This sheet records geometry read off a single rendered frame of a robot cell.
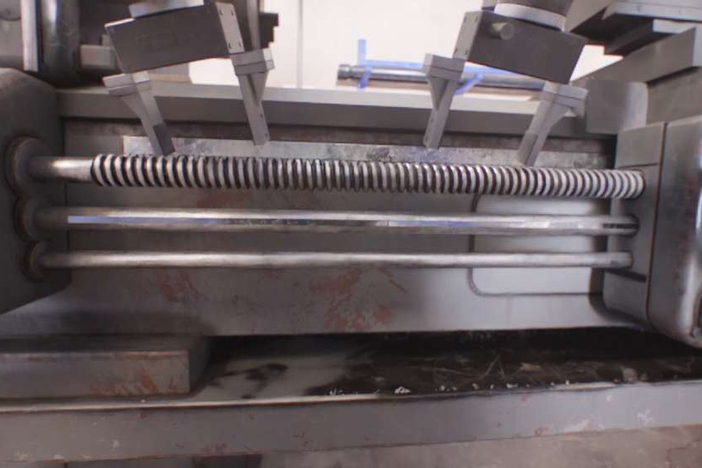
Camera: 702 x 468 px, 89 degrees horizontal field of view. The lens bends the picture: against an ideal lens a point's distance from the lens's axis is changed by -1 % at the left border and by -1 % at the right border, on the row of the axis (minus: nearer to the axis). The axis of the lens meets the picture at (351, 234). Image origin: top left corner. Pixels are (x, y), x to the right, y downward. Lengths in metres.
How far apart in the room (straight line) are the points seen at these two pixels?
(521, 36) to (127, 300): 0.62
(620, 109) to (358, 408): 0.59
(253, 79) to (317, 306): 0.34
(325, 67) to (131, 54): 3.55
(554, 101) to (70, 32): 0.62
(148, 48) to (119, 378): 0.43
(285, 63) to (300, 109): 3.45
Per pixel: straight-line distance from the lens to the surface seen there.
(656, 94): 0.75
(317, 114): 0.56
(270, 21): 0.88
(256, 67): 0.45
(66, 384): 0.67
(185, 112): 0.58
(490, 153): 0.61
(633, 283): 0.68
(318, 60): 4.02
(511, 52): 0.47
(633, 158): 0.69
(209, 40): 0.46
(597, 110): 0.70
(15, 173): 0.56
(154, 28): 0.49
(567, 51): 0.51
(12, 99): 0.59
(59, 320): 0.70
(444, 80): 0.47
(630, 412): 0.62
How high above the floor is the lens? 0.69
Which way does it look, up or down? 6 degrees down
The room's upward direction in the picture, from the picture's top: 1 degrees clockwise
